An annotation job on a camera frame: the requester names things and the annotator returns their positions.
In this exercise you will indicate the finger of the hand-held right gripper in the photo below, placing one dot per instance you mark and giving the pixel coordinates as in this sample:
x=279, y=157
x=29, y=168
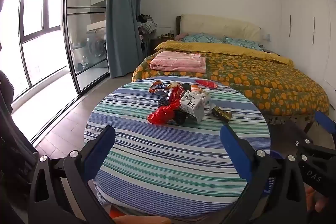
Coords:
x=325, y=121

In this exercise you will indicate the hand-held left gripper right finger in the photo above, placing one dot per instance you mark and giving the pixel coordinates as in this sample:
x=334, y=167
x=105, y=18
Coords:
x=233, y=150

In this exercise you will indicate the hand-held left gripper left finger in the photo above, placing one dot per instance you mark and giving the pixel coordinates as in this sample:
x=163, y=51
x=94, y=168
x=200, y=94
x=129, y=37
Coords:
x=103, y=146

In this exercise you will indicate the red snack packet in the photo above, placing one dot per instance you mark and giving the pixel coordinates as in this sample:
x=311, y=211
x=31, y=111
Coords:
x=207, y=83

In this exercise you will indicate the person's right hand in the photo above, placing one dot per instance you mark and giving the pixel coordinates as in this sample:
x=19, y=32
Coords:
x=319, y=203

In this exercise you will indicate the wooden bed leg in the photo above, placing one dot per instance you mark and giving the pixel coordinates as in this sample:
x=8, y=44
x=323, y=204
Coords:
x=307, y=127

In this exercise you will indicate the floral bedsheet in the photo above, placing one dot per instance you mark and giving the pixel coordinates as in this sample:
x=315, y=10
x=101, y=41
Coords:
x=288, y=119

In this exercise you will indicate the dark gold wrapper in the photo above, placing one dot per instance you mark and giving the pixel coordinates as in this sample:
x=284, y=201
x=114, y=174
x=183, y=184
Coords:
x=221, y=113

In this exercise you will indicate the black wrapper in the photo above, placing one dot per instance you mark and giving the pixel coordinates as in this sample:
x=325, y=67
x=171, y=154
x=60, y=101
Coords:
x=180, y=117

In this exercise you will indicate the round table, striped cloth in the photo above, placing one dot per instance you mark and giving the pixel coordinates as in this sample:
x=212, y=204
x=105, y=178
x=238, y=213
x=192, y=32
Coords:
x=170, y=161

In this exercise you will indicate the red plastic wrapper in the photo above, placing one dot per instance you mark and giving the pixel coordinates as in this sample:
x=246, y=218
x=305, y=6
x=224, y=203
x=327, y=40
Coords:
x=161, y=115

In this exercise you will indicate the dark blue wrapper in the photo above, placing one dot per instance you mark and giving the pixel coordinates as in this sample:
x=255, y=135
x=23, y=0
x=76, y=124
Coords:
x=162, y=102

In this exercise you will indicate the bed with orange-patterned cover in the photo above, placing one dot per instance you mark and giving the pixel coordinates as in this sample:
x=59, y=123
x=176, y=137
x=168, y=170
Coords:
x=262, y=82

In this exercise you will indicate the blue snack wrapper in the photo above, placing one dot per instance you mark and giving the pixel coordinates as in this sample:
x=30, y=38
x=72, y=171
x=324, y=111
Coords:
x=157, y=87

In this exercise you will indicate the dark jacket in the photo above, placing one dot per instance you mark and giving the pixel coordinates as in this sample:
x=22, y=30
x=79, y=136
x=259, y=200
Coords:
x=13, y=148

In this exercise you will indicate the white wardrobe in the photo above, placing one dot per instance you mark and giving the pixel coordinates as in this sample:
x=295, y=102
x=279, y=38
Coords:
x=302, y=29

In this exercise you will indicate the washing machine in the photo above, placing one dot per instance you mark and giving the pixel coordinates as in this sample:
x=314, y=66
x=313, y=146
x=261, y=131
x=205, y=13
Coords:
x=95, y=48

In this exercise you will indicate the pink folded blanket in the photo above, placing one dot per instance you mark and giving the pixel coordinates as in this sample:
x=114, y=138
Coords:
x=176, y=61

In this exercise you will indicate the teal patterned pillow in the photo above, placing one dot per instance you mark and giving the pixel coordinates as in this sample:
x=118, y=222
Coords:
x=244, y=43
x=202, y=38

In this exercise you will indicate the yellow blanket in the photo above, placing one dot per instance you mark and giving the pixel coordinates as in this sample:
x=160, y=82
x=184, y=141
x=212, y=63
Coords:
x=183, y=45

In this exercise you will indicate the dark wooden nightstand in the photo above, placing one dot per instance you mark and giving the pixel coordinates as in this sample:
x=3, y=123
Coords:
x=158, y=44

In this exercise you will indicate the glass sliding door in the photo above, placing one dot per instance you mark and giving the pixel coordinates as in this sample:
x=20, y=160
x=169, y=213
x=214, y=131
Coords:
x=86, y=29

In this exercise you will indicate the pink cloth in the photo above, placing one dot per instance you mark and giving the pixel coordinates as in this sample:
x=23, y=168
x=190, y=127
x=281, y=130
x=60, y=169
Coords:
x=181, y=36

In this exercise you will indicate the cream padded headboard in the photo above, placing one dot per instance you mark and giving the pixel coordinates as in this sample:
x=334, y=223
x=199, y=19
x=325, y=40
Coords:
x=215, y=24

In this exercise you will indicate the pile of clothes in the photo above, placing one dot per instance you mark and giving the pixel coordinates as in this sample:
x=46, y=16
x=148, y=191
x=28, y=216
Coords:
x=146, y=23

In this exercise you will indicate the blue grey curtain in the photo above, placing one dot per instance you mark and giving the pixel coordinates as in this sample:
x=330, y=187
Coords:
x=124, y=16

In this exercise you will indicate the black framed window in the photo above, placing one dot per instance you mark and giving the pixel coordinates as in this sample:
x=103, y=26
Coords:
x=34, y=16

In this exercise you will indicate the white wall socket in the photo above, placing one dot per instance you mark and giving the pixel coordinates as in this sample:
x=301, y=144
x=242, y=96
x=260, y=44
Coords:
x=267, y=37

